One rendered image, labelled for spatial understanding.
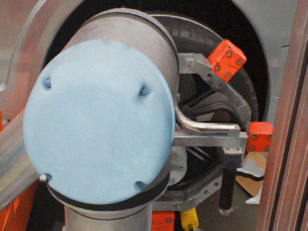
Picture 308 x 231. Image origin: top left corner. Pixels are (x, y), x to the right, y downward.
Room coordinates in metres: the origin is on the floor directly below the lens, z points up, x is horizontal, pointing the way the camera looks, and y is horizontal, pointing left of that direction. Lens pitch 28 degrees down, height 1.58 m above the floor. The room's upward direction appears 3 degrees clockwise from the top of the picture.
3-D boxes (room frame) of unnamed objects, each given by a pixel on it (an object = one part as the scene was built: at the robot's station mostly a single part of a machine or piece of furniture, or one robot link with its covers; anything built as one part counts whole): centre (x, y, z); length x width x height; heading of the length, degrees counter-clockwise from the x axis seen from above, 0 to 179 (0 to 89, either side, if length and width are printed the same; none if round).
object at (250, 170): (1.11, -0.27, 0.85); 0.09 x 0.03 x 0.06; 61
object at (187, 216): (1.37, -0.13, 0.51); 0.29 x 0.06 x 0.06; 5
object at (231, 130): (1.15, -0.13, 1.03); 0.19 x 0.18 x 0.11; 5
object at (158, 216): (1.30, -0.02, 0.48); 0.16 x 0.12 x 0.17; 5
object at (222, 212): (1.04, -0.21, 0.83); 0.04 x 0.04 x 0.16
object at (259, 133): (1.30, -0.33, 0.85); 0.09 x 0.08 x 0.07; 95
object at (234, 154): (1.07, -0.21, 0.93); 0.09 x 0.05 x 0.05; 5
